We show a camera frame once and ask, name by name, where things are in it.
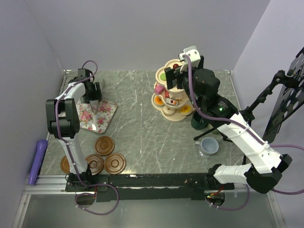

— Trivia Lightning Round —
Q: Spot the white toy cake slice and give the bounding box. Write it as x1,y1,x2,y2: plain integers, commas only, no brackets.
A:
165,97,179,106

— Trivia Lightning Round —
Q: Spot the dark green teacup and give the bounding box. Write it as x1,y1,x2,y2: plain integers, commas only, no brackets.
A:
191,112,208,130

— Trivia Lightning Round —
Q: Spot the green sandwich cookie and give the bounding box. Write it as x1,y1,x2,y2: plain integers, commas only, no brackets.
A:
160,73,166,81

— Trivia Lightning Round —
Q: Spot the cream toy donut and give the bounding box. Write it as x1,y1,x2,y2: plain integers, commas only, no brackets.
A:
163,106,175,116

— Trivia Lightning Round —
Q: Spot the pink toy cake slice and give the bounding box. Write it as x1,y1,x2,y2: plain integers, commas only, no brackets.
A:
154,85,166,95

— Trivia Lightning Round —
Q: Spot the orange toy tart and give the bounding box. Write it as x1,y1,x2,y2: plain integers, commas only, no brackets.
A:
154,96,164,106

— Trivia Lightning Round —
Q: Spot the brown wooden coaster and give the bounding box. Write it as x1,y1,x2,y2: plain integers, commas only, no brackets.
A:
94,136,115,156
60,156,70,174
104,153,126,175
85,154,104,176

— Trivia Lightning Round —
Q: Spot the light blue mug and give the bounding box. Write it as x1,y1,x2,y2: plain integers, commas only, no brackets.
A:
195,137,219,158

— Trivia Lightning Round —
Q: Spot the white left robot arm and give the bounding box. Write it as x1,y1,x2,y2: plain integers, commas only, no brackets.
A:
46,68,102,191

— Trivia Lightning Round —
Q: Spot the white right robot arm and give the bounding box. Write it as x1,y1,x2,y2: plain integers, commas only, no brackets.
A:
164,54,292,194

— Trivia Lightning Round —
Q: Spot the floral serving tray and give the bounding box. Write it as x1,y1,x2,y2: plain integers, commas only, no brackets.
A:
76,100,118,133

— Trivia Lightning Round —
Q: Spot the yellow toy tart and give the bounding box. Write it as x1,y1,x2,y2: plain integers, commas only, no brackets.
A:
180,105,192,116

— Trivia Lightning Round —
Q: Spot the cream three-tier cake stand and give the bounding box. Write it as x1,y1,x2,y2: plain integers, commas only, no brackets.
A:
151,59,195,122

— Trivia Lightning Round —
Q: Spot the black tripod stand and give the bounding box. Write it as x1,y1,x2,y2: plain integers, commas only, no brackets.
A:
192,69,292,170

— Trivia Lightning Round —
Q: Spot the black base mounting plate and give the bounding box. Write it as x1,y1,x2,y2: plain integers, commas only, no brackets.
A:
65,173,235,202

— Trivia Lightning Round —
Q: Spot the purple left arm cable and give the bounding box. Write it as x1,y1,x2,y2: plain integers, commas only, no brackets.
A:
55,60,98,188

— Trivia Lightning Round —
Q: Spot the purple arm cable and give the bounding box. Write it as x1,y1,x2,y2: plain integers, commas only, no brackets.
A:
182,54,304,211
55,60,98,188

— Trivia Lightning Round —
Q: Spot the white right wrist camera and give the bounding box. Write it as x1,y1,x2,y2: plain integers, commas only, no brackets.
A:
179,46,201,73

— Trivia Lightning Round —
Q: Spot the purple handle tool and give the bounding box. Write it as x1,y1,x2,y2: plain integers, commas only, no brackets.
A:
28,139,48,185

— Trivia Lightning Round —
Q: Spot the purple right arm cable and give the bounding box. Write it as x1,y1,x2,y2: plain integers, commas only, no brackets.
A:
182,54,304,211

